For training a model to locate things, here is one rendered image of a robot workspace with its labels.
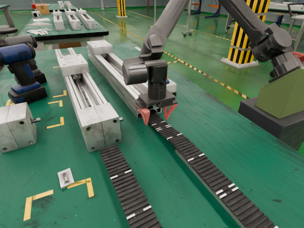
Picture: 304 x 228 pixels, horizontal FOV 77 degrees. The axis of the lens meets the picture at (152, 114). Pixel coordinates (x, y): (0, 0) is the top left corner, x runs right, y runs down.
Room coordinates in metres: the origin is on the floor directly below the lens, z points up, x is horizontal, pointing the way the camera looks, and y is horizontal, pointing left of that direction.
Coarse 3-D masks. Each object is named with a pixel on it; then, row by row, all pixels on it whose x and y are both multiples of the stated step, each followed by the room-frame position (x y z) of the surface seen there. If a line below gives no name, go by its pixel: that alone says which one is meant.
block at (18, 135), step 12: (0, 108) 0.48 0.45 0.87; (12, 108) 0.48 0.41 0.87; (24, 108) 0.48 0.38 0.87; (0, 120) 0.42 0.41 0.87; (12, 120) 0.42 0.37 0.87; (24, 120) 0.43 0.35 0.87; (36, 120) 0.48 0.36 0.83; (0, 132) 0.40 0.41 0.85; (12, 132) 0.41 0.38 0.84; (24, 132) 0.42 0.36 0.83; (36, 132) 0.48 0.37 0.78; (0, 144) 0.39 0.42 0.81; (12, 144) 0.40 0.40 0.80; (24, 144) 0.41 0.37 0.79
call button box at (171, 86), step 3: (171, 81) 0.75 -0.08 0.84; (168, 84) 0.73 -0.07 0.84; (171, 84) 0.73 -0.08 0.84; (174, 84) 0.73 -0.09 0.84; (168, 87) 0.71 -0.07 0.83; (171, 87) 0.72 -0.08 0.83; (174, 87) 0.72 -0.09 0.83; (168, 90) 0.71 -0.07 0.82; (171, 90) 0.72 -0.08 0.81; (174, 90) 0.72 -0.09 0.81; (171, 93) 0.72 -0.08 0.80; (174, 93) 0.72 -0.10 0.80
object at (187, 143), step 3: (186, 141) 0.40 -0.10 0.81; (189, 141) 0.40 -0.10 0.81; (177, 144) 0.39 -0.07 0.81; (180, 144) 0.39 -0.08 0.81; (183, 144) 0.39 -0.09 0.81; (186, 144) 0.39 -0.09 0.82; (189, 144) 0.39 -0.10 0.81; (177, 147) 0.37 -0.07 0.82; (180, 147) 0.37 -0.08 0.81; (183, 147) 0.38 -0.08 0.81
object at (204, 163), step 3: (207, 159) 0.33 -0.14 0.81; (201, 162) 0.32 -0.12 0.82; (204, 162) 0.32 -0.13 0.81; (207, 162) 0.32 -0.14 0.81; (210, 162) 0.32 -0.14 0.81; (192, 165) 0.32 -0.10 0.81; (195, 165) 0.31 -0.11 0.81; (198, 165) 0.31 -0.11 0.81; (201, 165) 0.32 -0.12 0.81; (204, 165) 0.31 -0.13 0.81; (207, 165) 0.31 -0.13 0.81; (210, 165) 0.32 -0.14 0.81; (195, 168) 0.30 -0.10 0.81; (198, 168) 0.30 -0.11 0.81; (201, 168) 0.31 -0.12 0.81
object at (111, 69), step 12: (96, 60) 1.05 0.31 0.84; (108, 60) 1.09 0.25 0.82; (120, 60) 0.97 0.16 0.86; (108, 72) 0.85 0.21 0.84; (120, 72) 0.87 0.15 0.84; (120, 84) 0.70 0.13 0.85; (144, 84) 0.67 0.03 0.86; (120, 96) 0.71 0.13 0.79; (132, 96) 0.59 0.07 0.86; (132, 108) 0.59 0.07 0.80; (156, 108) 0.59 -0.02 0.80
